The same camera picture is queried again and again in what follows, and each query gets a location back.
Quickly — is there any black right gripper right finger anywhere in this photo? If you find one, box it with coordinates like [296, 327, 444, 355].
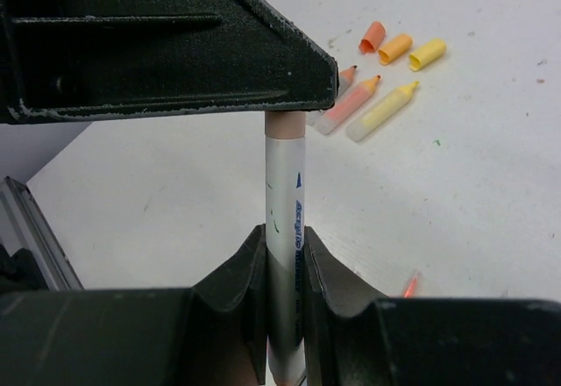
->
[302, 229, 560, 385]

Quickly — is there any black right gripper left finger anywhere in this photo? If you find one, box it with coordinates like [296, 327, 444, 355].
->
[1, 226, 266, 385]

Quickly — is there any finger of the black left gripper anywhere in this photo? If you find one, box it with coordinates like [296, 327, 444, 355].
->
[1, 0, 339, 124]

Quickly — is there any thin orange pen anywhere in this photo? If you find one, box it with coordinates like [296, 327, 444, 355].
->
[402, 274, 419, 298]

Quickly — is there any white pen with tan cap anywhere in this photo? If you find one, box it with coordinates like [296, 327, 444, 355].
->
[266, 137, 306, 385]

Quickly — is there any yellow highlighter marker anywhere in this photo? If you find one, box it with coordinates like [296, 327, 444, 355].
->
[346, 81, 420, 142]

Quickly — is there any orange highlighter marker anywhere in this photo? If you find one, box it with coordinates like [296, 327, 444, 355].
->
[315, 75, 382, 135]

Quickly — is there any white marker with peach tip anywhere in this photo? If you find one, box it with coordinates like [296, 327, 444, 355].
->
[306, 65, 358, 126]

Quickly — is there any yellow marker cap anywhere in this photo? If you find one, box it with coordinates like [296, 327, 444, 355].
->
[408, 39, 447, 72]

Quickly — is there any orange marker cap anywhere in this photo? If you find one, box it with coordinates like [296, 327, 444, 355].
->
[378, 33, 413, 66]

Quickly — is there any peach marker cap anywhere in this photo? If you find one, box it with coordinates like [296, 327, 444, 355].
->
[359, 21, 386, 54]

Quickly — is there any tan pen cap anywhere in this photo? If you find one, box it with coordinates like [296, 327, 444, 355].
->
[265, 111, 306, 140]

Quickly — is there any aluminium table edge rail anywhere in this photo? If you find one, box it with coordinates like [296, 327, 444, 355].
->
[1, 177, 83, 291]

